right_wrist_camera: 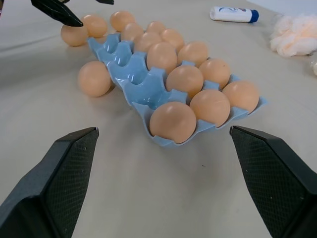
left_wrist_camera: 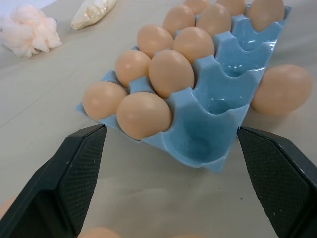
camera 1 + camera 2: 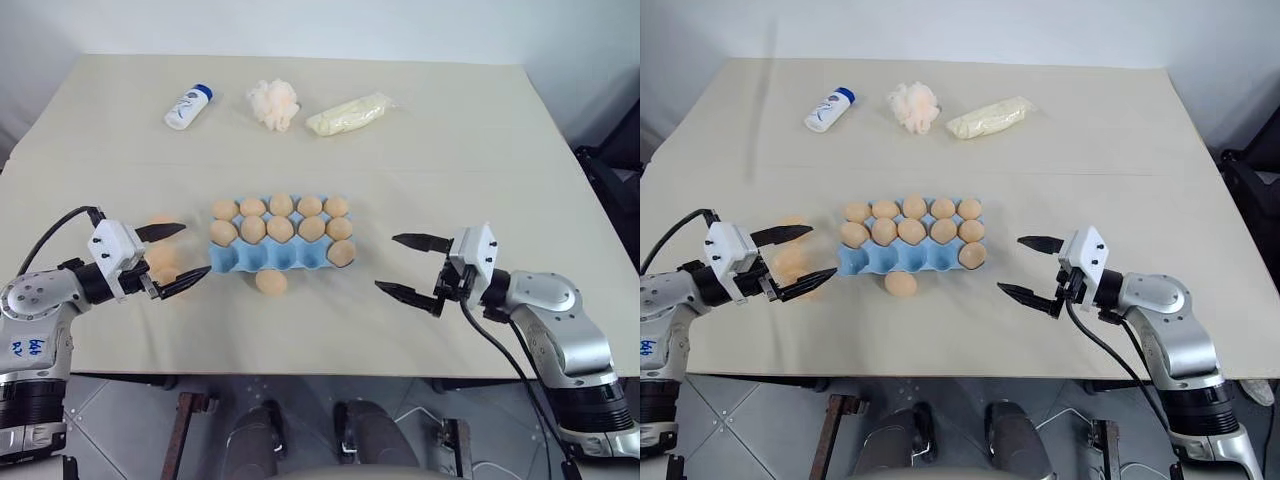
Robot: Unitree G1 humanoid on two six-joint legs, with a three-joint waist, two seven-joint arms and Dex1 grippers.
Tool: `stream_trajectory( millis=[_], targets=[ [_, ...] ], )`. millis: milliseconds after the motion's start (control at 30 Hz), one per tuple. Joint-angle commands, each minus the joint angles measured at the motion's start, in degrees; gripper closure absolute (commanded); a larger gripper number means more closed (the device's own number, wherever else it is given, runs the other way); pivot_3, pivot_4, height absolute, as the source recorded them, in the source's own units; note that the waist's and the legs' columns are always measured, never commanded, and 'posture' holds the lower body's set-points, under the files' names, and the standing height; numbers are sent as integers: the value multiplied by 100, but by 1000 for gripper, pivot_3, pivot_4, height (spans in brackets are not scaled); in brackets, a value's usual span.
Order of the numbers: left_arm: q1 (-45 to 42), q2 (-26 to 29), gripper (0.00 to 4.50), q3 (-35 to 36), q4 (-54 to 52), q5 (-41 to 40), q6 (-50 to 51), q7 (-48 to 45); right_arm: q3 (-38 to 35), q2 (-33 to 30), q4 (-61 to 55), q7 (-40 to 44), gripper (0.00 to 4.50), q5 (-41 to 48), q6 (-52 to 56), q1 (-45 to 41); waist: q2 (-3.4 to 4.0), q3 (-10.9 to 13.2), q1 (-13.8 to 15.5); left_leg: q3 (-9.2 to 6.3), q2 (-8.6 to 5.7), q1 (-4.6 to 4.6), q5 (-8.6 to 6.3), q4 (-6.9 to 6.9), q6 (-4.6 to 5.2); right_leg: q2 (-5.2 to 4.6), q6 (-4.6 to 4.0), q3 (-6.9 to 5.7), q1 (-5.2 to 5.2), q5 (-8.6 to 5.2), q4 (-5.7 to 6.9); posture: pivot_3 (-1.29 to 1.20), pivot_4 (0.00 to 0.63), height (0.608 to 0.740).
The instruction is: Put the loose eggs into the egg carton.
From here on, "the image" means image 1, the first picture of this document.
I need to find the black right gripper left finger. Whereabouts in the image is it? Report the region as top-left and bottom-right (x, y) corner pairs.
(0, 126), (100, 238)

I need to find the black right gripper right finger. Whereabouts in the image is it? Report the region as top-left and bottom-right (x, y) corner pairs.
(229, 125), (317, 238)

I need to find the blue plastic egg tray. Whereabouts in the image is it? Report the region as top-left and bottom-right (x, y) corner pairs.
(86, 30), (269, 149)

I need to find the tan egg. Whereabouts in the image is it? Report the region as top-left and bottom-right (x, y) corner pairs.
(177, 41), (210, 68)
(149, 101), (198, 145)
(133, 31), (163, 53)
(198, 58), (231, 90)
(165, 64), (205, 99)
(189, 89), (231, 125)
(146, 20), (167, 34)
(60, 23), (89, 47)
(109, 10), (136, 33)
(77, 60), (112, 98)
(120, 22), (145, 43)
(160, 28), (185, 52)
(146, 42), (178, 75)
(81, 14), (108, 39)
(221, 80), (261, 115)

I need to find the white bottle with blue cap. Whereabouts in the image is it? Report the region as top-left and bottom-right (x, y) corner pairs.
(209, 5), (260, 24)

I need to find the white plastic bag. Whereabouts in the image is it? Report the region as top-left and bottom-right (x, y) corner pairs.
(269, 13), (317, 58)

